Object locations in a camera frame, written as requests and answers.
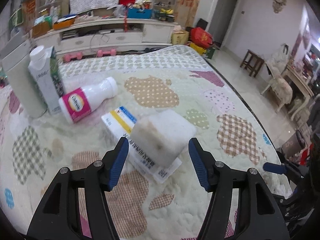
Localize white sponge block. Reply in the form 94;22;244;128
131;109;197;168

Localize white blue yellow box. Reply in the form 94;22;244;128
101;106;182;184

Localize white upholstered chair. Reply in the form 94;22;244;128
260;53;293;113

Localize cream side table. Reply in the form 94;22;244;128
282;67;314;121

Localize dark wooden stool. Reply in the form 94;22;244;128
240;50;265;77

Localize white bottle pink label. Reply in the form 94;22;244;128
58;77;118;124

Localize patterned quilted blanket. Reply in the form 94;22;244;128
1;46;279;239

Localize yellow bag on floor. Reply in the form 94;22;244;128
189;42;207;55

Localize red gift bag on floor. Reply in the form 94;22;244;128
190;27;213;49

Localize yellow cardboard box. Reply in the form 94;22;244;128
171;30;189;45

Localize green white milk carton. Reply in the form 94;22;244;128
28;46;65;115

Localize pink dumbbell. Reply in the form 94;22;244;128
97;49;117;57
63;52;83;62

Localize grey thermos flask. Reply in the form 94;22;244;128
1;40;47;119

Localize white tv cabinet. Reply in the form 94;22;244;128
35;18;177;55

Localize orange tray on cabinet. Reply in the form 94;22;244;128
53;18;75;30

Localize blue storage basket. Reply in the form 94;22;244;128
127;8;152;19

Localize ornate wall clock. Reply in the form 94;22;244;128
272;0;287;14

